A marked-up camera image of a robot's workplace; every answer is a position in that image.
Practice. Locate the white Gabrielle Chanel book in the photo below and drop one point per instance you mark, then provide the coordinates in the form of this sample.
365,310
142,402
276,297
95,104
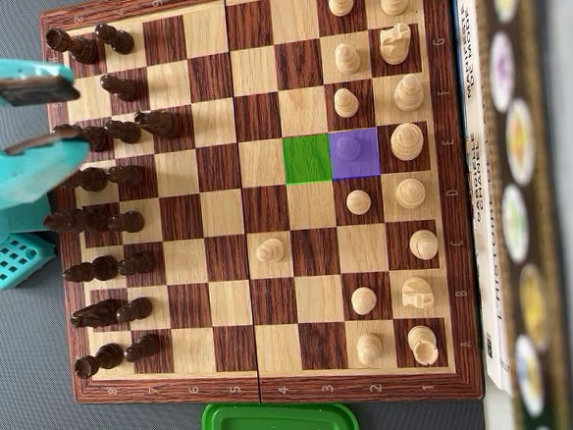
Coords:
482,270

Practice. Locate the light wooden queen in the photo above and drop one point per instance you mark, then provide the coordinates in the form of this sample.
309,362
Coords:
409,193

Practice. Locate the dark wooden king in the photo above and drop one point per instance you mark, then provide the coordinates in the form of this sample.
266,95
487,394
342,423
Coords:
92,179

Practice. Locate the green plastic container lid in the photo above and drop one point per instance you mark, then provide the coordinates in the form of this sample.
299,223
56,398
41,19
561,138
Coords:
281,427

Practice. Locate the dark book with oval pictures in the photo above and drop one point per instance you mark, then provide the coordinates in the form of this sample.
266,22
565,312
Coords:
547,256

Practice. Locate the light wooden bishop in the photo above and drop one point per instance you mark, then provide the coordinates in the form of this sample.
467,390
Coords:
423,244
408,93

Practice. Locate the light wooden knight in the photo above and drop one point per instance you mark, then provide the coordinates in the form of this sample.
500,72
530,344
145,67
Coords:
416,292
395,45

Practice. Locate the white histoire book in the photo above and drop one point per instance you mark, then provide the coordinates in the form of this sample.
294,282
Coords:
504,357

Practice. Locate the dark wooden queen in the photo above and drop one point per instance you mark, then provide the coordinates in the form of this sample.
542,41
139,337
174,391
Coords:
75,221

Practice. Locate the dark wooden bishop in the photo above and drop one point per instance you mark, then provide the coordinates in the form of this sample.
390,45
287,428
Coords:
96,270
97,139

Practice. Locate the teal perforated robot base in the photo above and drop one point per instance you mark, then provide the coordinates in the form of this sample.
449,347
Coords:
5,269

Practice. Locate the dark wooden knight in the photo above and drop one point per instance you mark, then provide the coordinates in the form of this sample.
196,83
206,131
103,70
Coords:
159,124
97,314

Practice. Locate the wooden folding chessboard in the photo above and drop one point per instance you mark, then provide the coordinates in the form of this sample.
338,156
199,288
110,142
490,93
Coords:
225,258

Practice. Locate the dark wooden pawn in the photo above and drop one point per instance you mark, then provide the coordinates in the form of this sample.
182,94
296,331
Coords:
141,348
117,39
120,87
125,221
136,264
126,174
123,131
134,310

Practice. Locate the dark wooden rook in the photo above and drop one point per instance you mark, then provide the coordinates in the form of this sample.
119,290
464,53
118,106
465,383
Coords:
80,46
102,358

